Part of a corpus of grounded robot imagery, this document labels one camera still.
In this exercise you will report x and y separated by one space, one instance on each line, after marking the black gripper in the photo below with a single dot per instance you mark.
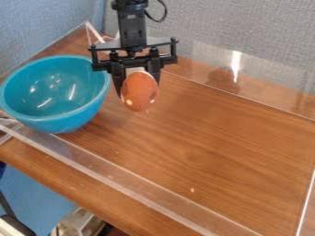
111 56

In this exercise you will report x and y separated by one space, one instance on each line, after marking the brown and white toy mushroom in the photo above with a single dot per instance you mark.
139 90

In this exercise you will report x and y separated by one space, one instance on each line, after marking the blue plastic bowl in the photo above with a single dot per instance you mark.
55 93

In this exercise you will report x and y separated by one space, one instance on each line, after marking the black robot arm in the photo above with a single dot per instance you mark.
131 24

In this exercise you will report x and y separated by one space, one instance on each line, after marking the clear acrylic back barrier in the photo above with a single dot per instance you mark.
278 85

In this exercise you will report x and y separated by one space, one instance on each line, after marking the clear acrylic barrier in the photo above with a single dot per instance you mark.
278 85
183 210

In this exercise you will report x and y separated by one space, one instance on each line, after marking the clear acrylic front barrier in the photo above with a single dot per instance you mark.
183 210

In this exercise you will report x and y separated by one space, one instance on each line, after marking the white box under table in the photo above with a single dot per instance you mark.
79 223

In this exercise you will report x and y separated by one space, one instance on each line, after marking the grey black object bottom left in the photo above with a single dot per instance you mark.
11 226

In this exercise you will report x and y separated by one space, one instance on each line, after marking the clear acrylic corner bracket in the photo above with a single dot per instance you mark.
92 34

